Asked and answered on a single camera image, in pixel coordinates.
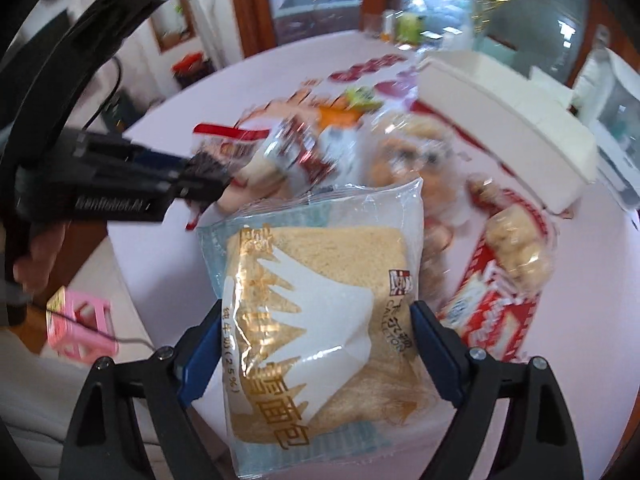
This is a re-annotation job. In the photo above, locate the sliced bread packet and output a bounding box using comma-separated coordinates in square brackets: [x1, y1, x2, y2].
[195, 177, 453, 480]

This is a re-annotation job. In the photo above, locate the pink printed tablecloth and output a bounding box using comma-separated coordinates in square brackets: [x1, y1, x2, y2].
[107, 30, 640, 480]

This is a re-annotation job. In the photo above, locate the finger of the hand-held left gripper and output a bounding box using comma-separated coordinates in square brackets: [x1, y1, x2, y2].
[131, 146, 236, 184]
[164, 176, 228, 208]

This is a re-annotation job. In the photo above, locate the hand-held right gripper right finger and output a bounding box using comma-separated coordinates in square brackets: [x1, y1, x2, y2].
[410, 300, 583, 480]

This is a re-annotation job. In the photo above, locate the clear bag of puffed snack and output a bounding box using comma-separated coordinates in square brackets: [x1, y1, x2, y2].
[367, 105, 468, 243]

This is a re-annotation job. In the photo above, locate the white tray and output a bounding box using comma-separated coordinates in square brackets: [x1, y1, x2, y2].
[417, 56, 599, 213]

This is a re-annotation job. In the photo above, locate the person's left hand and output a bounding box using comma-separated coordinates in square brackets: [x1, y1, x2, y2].
[15, 220, 74, 294]

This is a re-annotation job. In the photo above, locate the black cable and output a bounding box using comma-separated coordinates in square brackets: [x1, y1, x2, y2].
[10, 290, 157, 353]

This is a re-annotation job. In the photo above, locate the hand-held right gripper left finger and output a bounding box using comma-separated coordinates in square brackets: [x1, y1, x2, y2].
[59, 300, 226, 480]

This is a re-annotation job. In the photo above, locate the red white rice cracker packet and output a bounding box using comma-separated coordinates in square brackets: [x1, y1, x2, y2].
[432, 172, 557, 363]

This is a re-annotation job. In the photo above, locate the pink plastic stool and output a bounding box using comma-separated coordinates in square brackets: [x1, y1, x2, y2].
[46, 287, 120, 362]

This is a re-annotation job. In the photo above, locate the white sterilizer cabinet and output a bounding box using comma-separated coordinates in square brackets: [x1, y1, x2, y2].
[570, 47, 640, 213]

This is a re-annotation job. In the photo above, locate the red white snack packet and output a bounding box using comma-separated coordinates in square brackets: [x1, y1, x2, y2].
[192, 112, 361, 211]

